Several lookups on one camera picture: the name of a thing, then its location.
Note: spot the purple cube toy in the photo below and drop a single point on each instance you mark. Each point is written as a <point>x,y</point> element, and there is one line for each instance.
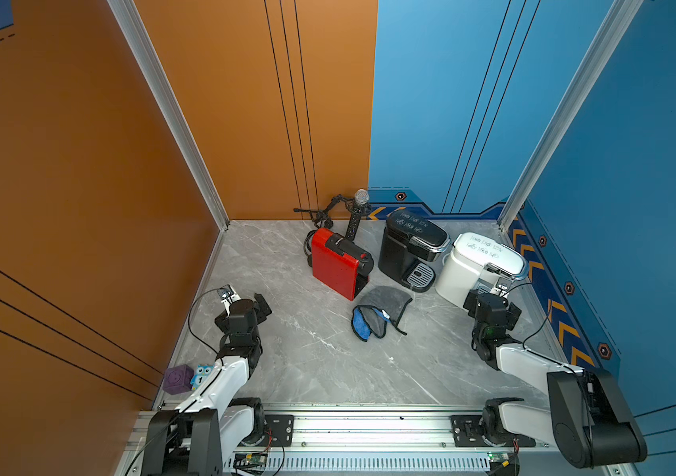
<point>178,380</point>

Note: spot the white coffee machine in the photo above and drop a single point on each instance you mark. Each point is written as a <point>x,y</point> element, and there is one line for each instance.
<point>476,262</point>

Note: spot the green circuit board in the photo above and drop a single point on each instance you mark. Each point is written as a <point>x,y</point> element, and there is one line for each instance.
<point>508,466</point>
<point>249,463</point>

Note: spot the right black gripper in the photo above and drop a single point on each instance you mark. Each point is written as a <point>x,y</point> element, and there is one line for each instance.
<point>472,299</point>

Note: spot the black coffee machine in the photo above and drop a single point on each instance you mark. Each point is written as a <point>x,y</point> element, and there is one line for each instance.
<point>410,244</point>

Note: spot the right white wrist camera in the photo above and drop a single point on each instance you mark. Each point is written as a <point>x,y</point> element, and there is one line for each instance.
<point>502,288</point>

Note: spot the blue owl toy block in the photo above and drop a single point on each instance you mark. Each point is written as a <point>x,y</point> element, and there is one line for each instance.
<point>201,373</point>

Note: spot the red coffee machine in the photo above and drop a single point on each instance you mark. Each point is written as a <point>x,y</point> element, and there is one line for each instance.
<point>339,263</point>

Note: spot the right green circuit board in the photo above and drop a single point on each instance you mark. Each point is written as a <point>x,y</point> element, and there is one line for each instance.
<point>508,466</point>

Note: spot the aluminium mounting rail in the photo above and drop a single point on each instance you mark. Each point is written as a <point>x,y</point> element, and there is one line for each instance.
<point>391,440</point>

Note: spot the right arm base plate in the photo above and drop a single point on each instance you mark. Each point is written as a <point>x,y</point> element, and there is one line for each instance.
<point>471,431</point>

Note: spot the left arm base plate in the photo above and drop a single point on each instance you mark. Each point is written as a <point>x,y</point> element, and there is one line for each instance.
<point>273,430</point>

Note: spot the left green circuit board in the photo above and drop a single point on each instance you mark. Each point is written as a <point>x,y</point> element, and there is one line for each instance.
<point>249,463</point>

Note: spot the grey blue cleaning cloth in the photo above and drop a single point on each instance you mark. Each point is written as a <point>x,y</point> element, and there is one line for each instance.
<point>380,308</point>

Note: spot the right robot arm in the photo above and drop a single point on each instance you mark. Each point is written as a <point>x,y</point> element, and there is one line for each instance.
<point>588,419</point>

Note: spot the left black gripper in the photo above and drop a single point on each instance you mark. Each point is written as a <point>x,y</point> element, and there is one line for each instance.
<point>263,308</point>

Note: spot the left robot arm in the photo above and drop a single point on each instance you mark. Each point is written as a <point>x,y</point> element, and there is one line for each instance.
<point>201,433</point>

